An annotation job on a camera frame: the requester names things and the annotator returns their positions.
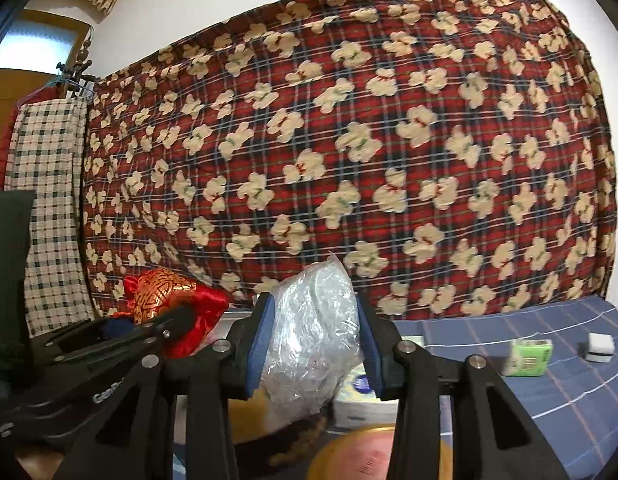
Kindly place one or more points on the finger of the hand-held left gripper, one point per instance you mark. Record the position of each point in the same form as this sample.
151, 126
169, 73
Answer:
176, 320

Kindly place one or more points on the green tissue packet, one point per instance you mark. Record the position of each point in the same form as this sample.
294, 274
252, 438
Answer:
529, 357

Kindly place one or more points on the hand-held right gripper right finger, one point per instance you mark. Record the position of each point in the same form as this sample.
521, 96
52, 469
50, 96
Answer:
373, 352

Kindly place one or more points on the red plaid teddy bear blanket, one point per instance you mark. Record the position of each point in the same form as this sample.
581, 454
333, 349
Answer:
389, 160

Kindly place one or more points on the dark panel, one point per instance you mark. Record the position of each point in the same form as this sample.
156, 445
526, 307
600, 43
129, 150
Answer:
9, 270

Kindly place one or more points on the metal coat rack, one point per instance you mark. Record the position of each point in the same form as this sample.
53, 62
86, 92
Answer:
76, 72

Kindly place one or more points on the gold round tin lid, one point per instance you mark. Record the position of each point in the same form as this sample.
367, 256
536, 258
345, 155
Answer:
351, 460

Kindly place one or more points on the clear plastic bag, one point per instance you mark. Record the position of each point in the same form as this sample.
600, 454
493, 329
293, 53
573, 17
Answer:
314, 335

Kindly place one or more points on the white and black sponge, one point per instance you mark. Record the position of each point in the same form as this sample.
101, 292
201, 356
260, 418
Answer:
600, 347

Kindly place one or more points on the green checkered cloth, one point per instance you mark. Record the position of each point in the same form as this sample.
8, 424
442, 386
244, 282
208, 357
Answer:
49, 210

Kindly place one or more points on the red and gold pouch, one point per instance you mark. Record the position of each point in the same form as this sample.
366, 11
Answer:
189, 296

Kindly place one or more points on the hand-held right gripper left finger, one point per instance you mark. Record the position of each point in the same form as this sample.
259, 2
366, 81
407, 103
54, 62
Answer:
261, 347

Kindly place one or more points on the yellow dotted tissue box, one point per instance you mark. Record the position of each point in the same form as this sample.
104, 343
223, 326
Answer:
354, 406

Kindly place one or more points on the window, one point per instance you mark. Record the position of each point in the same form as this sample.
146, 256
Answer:
36, 45

